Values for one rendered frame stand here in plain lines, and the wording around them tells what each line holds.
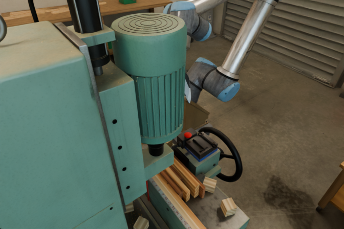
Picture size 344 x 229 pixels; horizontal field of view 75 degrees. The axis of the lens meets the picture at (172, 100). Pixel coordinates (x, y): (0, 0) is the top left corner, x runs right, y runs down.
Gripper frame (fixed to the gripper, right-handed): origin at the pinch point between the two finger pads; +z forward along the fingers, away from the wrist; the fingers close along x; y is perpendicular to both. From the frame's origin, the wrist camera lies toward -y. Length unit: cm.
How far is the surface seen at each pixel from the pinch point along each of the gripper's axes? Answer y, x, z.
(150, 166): -11.9, 1.1, 21.2
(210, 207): -2.8, -20.2, 34.5
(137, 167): -21.9, 2.3, 18.7
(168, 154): -7.5, -3.7, 17.4
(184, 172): -1.1, -9.4, 24.8
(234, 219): -4.8, -28.4, 35.7
